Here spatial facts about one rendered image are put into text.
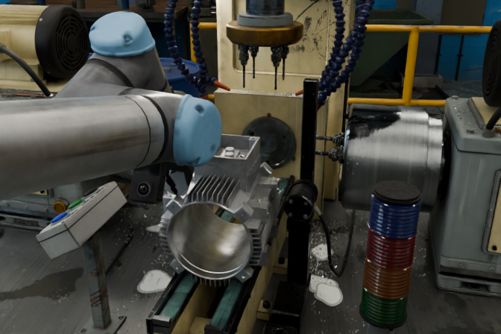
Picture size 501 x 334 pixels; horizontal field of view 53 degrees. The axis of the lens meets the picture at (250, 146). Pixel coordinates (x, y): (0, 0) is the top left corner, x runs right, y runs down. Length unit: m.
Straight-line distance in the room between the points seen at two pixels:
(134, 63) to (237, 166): 0.33
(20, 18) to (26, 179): 1.01
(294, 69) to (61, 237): 0.79
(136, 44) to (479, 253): 0.83
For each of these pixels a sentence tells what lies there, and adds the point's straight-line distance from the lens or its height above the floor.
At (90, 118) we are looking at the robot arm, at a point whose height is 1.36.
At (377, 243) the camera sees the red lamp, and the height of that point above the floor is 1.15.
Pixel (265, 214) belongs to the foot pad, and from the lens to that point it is 0.90.
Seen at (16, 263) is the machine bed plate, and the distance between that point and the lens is 1.36.
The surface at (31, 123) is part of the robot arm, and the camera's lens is 0.41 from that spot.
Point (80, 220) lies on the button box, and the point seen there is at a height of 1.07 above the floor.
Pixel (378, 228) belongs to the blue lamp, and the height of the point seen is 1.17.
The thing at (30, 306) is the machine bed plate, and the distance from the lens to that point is 1.20.
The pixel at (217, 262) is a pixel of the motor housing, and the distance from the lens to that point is 0.99.
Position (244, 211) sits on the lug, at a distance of 0.86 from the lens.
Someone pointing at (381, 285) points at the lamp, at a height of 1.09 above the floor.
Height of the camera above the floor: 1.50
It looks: 21 degrees down
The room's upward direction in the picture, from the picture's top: straight up
